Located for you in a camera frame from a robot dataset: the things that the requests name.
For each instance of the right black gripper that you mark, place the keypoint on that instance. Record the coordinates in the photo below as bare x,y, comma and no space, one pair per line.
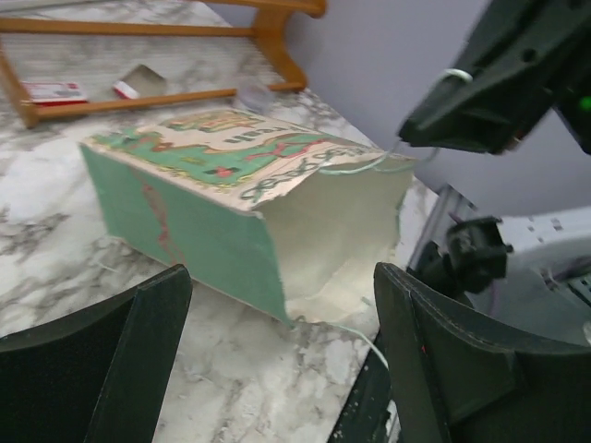
522,59

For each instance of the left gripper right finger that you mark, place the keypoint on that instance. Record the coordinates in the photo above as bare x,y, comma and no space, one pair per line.
460,376

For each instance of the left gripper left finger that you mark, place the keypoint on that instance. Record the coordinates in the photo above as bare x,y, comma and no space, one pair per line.
100,373

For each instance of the green white paper bag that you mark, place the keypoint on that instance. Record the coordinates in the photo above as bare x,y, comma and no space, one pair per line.
282,217

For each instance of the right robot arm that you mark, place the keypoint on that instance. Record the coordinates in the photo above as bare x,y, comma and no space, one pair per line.
480,251

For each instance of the red white small box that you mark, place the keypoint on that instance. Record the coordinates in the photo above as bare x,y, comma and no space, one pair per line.
55,93

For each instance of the open white small box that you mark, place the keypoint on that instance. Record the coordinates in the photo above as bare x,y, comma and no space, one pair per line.
140,82

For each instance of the wooden shelf rack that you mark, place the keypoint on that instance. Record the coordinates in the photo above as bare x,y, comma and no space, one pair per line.
200,57

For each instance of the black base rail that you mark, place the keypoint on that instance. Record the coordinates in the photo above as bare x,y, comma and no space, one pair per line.
369,414

